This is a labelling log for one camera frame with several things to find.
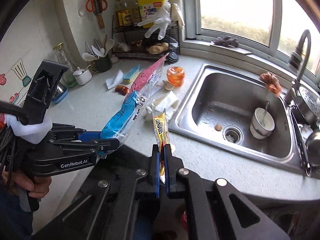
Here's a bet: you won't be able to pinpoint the white plastic glove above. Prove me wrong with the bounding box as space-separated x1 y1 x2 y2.
137 0 185 40

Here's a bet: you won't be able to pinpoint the yellow detergent bottle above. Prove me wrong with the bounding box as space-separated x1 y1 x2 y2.
137 0 166 22

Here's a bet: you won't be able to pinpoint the garlic bulb on counter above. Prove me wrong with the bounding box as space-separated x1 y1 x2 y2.
110 55 119 64

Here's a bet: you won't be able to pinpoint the red chili sauce packet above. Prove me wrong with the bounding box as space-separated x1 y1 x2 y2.
115 85 130 96

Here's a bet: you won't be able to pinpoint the stainless steel sink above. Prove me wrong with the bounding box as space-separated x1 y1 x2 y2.
169 64 306 175

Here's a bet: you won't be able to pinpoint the steel wool scrubber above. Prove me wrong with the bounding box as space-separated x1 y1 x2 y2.
213 36 239 48

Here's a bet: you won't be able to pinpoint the kitchen faucet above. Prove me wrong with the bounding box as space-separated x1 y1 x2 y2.
284 29 311 105

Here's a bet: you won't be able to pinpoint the yellow sauce packet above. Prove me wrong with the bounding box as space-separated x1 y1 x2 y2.
152 111 172 177

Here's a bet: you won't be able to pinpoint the beige plastic spoon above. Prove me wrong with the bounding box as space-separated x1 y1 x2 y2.
163 81 175 91

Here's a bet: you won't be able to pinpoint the dark green utensil mug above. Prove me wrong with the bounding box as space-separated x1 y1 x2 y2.
91 55 112 73

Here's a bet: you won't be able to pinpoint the white rice paddle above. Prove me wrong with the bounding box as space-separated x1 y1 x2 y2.
92 45 105 58

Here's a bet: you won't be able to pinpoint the cream plastic bag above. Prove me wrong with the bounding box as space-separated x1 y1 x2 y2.
144 91 180 121

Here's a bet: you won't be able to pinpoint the orange plastic jar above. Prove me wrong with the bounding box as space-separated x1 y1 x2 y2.
167 66 185 87

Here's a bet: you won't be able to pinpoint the person's left hand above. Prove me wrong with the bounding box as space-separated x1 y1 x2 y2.
1 171 52 200

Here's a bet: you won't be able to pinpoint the ginger root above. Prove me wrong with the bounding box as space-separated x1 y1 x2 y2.
147 42 169 55

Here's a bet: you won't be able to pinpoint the glass bottle gold cap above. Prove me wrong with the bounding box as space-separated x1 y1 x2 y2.
53 43 77 88

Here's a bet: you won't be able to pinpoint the white cup in sink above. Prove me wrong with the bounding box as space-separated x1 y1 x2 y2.
249 101 275 140

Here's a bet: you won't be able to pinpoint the white paper towel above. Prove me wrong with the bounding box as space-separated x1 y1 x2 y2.
105 70 124 90

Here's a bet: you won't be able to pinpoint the white ceramic sugar pot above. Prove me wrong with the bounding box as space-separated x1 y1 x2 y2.
73 65 92 86

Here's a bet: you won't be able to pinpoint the blue pink plastic bag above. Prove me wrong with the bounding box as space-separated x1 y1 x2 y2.
100 55 167 146

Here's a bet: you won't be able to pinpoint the blue rimmed steel bowl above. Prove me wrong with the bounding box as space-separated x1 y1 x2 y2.
51 82 68 104

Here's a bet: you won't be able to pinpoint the black wire rack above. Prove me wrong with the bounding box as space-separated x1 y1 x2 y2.
112 21 180 62

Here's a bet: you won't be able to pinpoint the orange scrub cloth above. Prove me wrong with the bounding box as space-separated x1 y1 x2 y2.
259 72 282 98

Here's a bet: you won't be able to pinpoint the orange handled scissors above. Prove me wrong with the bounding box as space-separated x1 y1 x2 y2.
85 0 108 29

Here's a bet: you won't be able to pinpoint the light blue rectangular lid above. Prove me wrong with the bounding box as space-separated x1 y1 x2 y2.
123 64 140 84

